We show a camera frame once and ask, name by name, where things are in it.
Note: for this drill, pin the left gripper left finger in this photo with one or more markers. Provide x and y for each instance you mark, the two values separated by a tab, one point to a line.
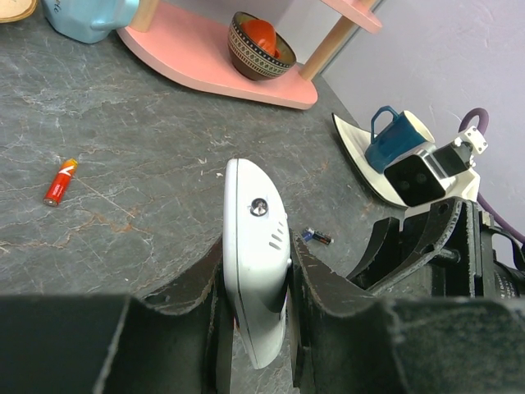
186	340

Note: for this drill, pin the white remote control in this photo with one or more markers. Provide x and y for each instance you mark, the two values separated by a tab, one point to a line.
256	258

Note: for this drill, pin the orange cup in bowl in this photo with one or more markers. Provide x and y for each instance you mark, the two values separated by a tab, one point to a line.
263	34

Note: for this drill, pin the yellow floral plate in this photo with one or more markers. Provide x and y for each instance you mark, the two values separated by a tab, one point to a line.
16	10

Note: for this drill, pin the light blue mug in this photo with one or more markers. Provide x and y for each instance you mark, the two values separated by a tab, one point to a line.
89	21

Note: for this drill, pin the red orange battery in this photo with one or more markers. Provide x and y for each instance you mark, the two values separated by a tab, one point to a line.
60	183

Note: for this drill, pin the dark blue mug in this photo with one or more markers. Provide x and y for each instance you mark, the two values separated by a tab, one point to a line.
404	132

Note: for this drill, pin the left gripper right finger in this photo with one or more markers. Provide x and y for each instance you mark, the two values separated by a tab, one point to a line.
330	325

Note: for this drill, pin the pink three-tier shelf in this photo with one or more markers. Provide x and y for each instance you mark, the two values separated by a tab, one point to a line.
192	50

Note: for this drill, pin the black battery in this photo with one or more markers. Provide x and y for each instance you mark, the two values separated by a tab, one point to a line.
311	234

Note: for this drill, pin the patterned dark bowl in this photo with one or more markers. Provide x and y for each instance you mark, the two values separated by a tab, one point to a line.
249	59

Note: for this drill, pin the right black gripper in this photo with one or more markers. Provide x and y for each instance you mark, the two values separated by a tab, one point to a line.
444	252

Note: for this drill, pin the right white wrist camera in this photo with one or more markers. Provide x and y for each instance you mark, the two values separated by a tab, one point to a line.
428	174

